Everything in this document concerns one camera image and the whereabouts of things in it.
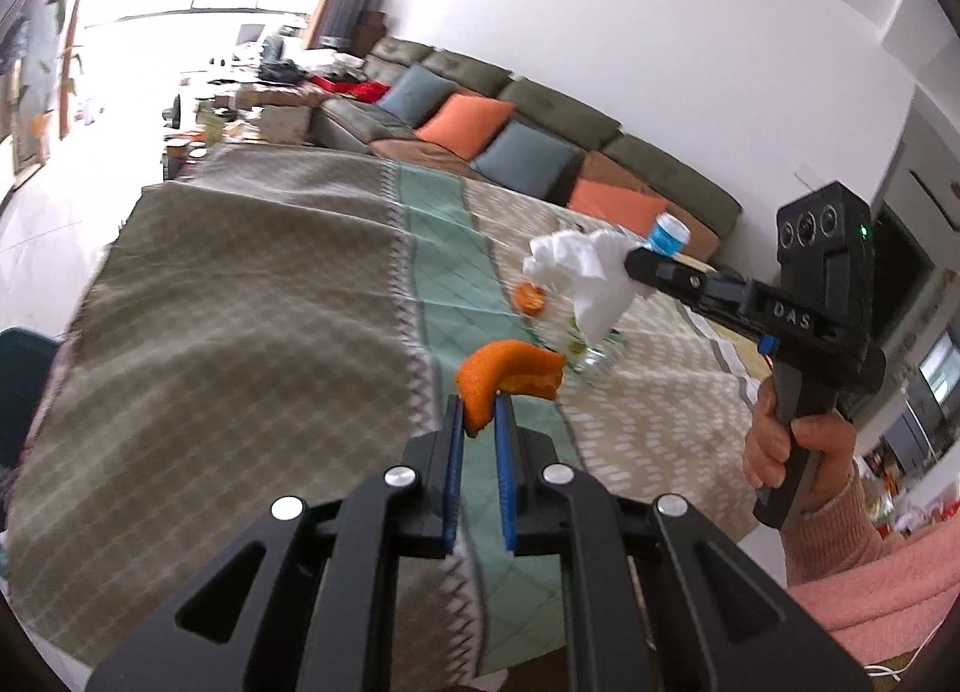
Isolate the large orange peel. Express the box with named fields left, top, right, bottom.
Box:
left=456, top=339, right=569, bottom=437

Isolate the clear crushed plastic bottle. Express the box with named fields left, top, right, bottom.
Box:
left=559, top=327, right=628, bottom=376

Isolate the orange cushion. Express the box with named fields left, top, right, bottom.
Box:
left=414, top=94, right=518, bottom=161
left=567, top=177, right=671, bottom=233

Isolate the patterned green beige tablecloth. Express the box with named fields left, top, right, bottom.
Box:
left=0, top=141, right=767, bottom=682

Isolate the dark green bin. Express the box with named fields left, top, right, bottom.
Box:
left=0, top=327, right=59, bottom=470

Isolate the red cloth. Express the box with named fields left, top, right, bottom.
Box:
left=328, top=77, right=392, bottom=106

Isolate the bottle with blue label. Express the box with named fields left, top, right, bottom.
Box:
left=643, top=212, right=693, bottom=260

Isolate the olive green sofa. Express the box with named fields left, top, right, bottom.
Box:
left=310, top=34, right=745, bottom=267

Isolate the cluttered coffee table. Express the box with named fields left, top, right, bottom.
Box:
left=160, top=79, right=314, bottom=177

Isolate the person's right forearm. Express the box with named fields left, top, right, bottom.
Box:
left=780, top=463, right=960, bottom=667

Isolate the person's right hand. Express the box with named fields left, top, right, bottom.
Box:
left=742, top=377, right=857, bottom=507

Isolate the white tissue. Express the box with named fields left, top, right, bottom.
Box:
left=523, top=228, right=638, bottom=353

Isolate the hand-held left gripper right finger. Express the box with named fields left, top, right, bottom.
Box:
left=495, top=392, right=875, bottom=692

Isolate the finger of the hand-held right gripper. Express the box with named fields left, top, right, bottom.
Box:
left=625, top=246, right=749, bottom=331

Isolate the white cable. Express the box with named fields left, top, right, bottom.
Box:
left=861, top=630, right=940, bottom=679

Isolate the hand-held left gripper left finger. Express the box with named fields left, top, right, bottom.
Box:
left=86, top=396, right=462, bottom=692

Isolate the blue-grey cushion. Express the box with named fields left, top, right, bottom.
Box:
left=473, top=120, right=581, bottom=203
left=376, top=65, right=459, bottom=131

